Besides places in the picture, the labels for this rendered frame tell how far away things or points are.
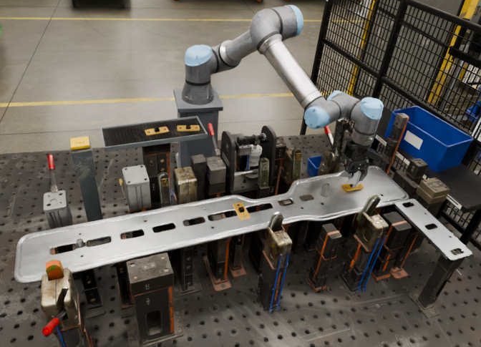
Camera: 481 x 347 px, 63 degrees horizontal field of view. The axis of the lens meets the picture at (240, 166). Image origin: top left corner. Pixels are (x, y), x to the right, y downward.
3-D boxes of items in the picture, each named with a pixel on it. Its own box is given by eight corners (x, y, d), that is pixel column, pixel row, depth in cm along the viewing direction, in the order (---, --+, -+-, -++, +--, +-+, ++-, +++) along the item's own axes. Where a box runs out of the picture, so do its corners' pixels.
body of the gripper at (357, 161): (336, 164, 147) (343, 137, 139) (356, 159, 149) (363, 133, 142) (348, 176, 141) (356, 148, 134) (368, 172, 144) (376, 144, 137)
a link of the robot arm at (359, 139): (367, 123, 140) (381, 134, 134) (363, 134, 142) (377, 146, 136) (349, 126, 137) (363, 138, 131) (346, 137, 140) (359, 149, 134)
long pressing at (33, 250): (13, 295, 106) (11, 291, 105) (18, 235, 122) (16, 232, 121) (413, 199, 151) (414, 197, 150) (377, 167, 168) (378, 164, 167)
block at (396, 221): (373, 283, 153) (396, 234, 137) (357, 262, 161) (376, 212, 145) (394, 277, 156) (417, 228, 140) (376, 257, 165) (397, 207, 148)
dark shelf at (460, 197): (463, 214, 145) (467, 208, 143) (333, 103, 211) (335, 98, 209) (504, 202, 152) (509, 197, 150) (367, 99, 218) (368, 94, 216)
